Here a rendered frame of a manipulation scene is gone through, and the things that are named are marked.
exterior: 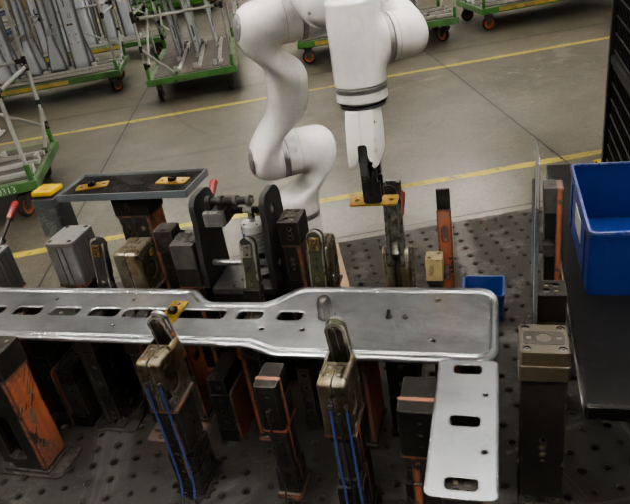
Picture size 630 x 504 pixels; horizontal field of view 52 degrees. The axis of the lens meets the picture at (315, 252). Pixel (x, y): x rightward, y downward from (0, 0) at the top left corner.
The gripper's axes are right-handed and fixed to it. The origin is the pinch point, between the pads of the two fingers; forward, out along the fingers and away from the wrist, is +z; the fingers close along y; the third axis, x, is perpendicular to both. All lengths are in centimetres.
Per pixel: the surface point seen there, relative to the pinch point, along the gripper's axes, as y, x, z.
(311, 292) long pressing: -8.4, -17.6, 27.4
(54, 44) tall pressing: -610, -505, 65
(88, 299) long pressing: -5, -70, 27
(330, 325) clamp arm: 18.1, -5.9, 16.2
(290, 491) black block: 20, -19, 56
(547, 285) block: 0.4, 28.9, 19.7
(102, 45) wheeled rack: -771, -544, 99
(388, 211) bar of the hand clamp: -15.4, -0.7, 12.2
